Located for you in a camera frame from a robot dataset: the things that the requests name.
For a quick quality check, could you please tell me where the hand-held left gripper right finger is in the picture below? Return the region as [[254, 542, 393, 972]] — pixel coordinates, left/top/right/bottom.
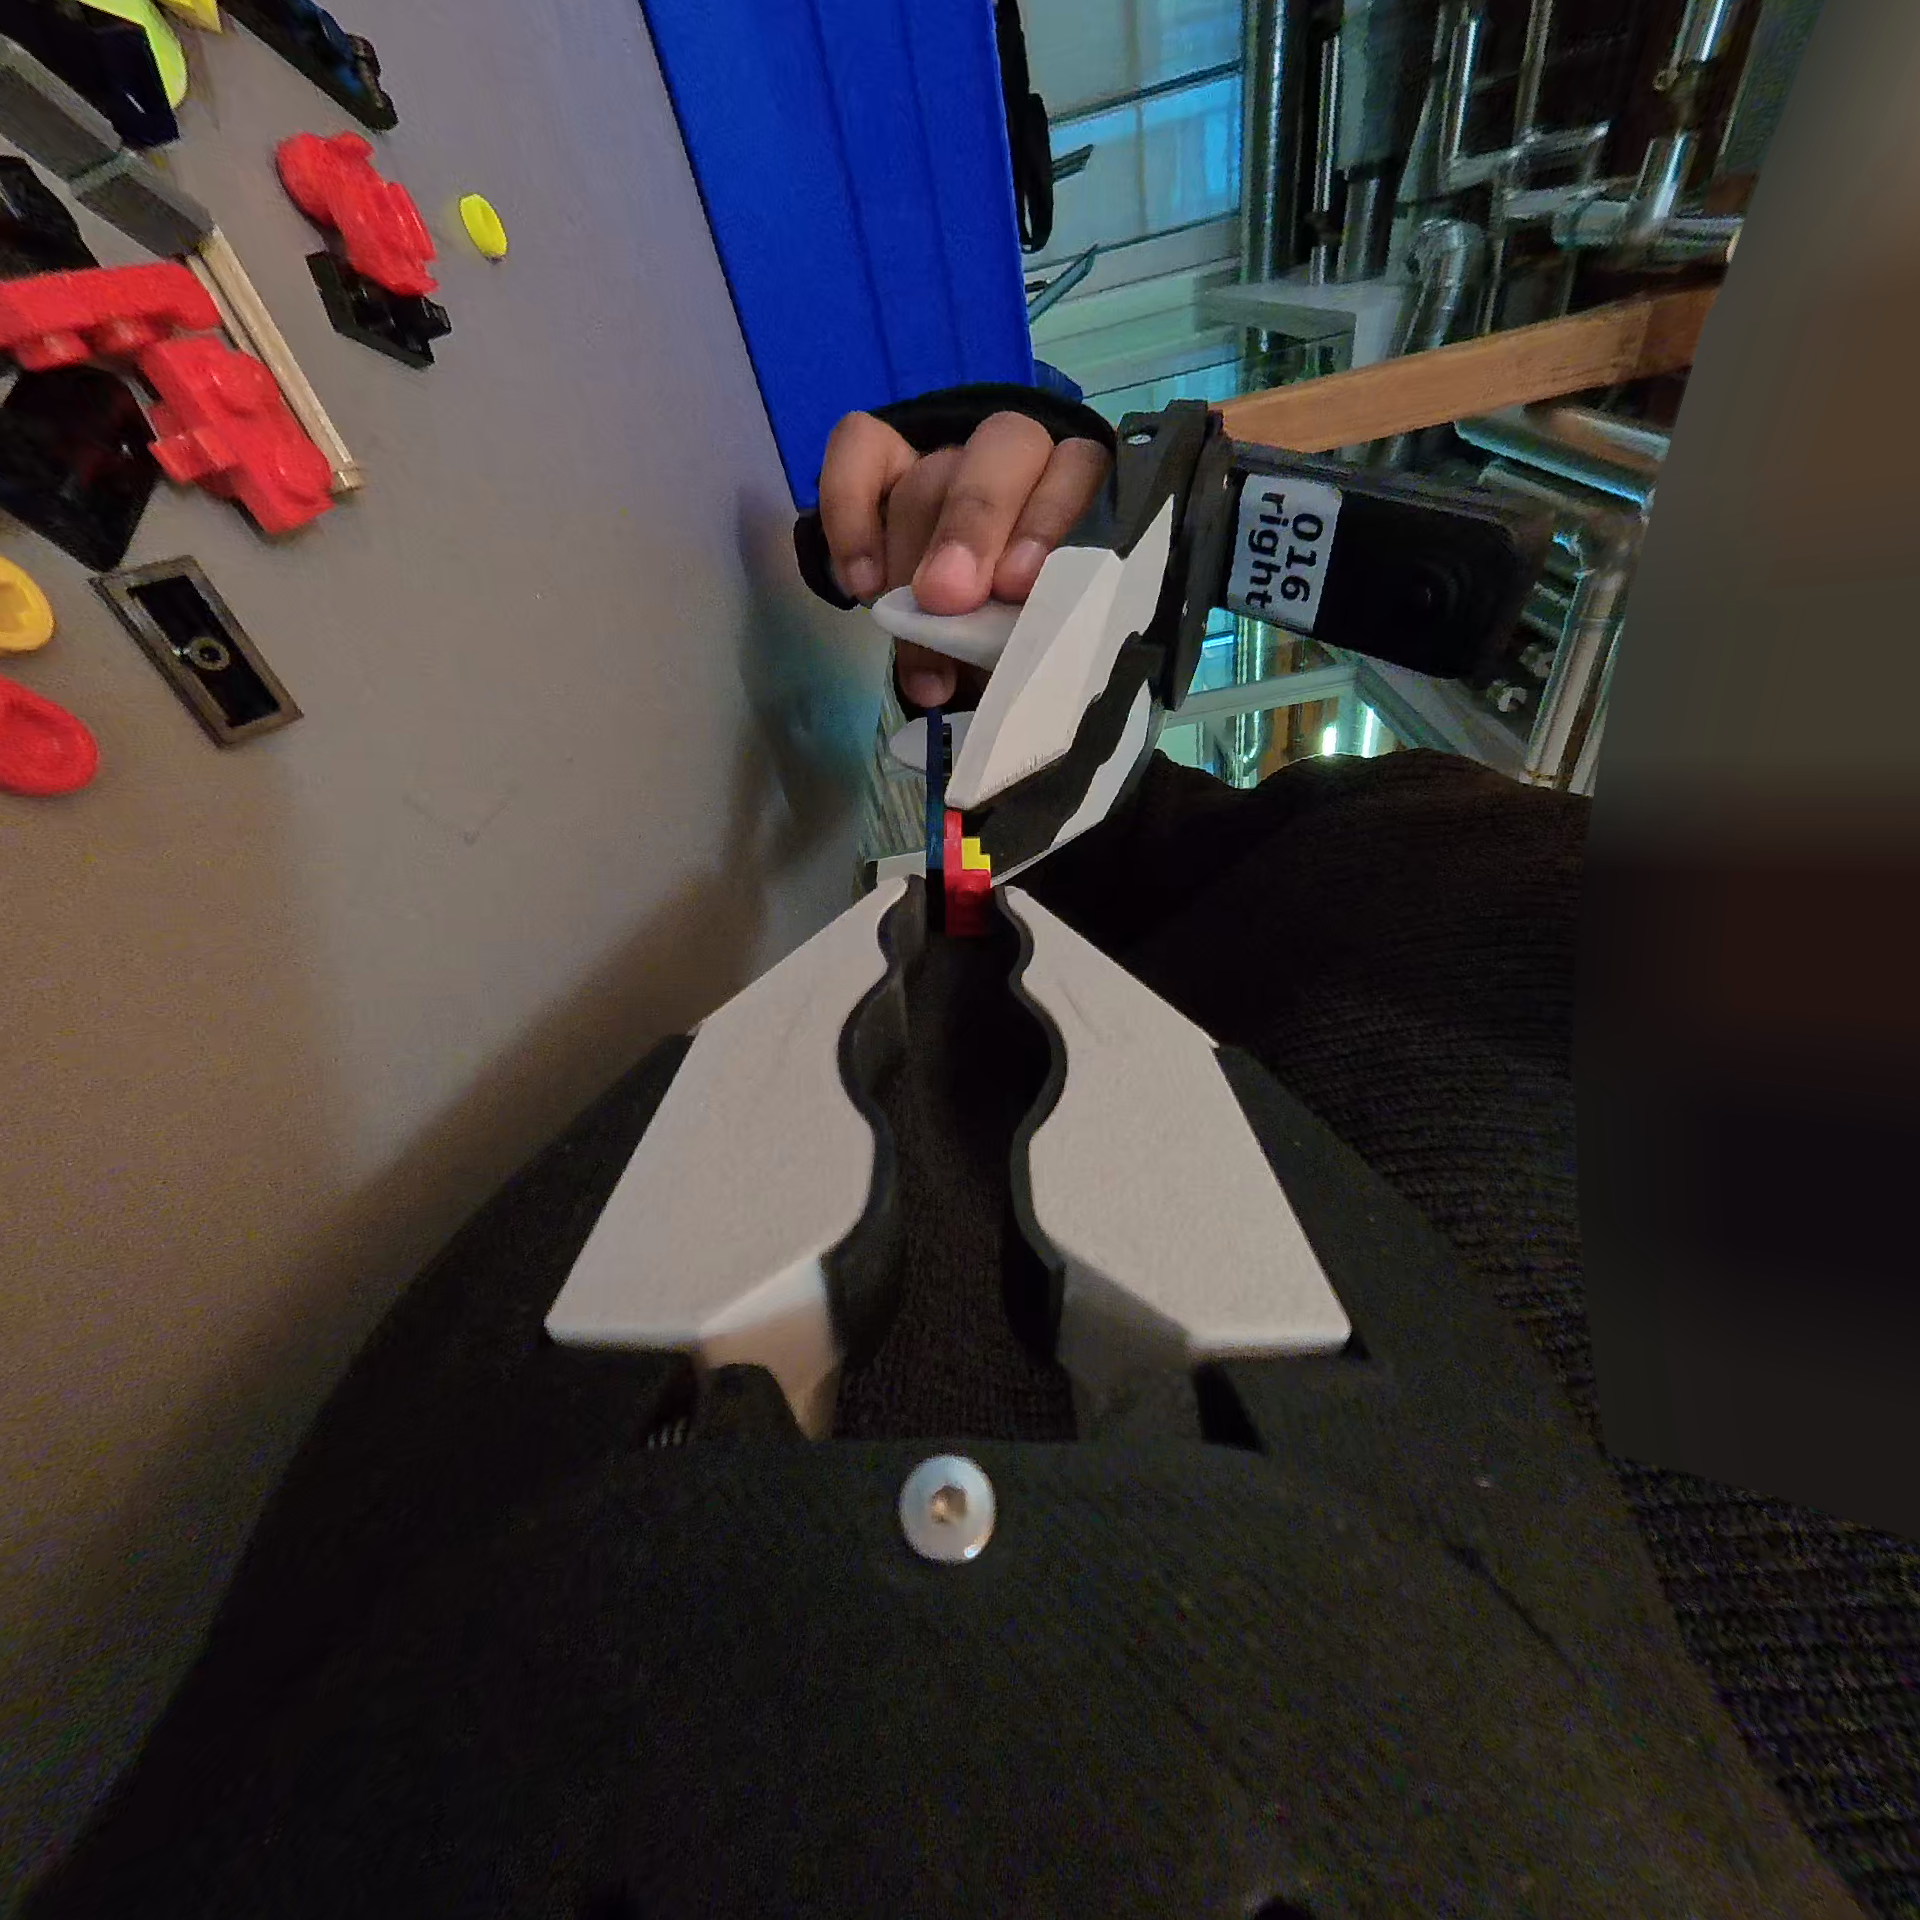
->
[[997, 885, 1352, 1426]]

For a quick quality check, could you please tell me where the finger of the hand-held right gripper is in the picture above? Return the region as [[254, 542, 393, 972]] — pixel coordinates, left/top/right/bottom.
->
[[949, 492, 1178, 840], [989, 696, 1162, 889]]

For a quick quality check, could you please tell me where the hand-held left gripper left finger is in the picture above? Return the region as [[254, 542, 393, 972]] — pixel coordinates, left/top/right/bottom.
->
[[543, 877, 922, 1442]]

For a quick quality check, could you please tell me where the small red yellow lego assembly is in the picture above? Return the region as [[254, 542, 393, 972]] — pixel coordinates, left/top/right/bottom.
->
[[920, 702, 999, 941]]

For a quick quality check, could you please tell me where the pile of loose lego pieces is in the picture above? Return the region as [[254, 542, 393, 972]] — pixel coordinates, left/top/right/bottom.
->
[[0, 0, 512, 797]]

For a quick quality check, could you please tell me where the person's right hand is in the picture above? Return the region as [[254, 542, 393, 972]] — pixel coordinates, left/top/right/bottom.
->
[[816, 406, 1115, 620]]

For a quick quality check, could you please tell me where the person's dark knit clothing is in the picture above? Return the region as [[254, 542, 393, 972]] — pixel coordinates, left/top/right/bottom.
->
[[831, 749, 1920, 1920]]

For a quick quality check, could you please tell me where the silver metal pipework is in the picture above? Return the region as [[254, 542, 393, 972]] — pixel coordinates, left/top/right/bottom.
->
[[1237, 0, 1778, 318]]

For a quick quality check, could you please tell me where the blue plastic bin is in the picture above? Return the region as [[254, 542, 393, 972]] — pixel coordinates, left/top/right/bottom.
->
[[639, 0, 1038, 512]]

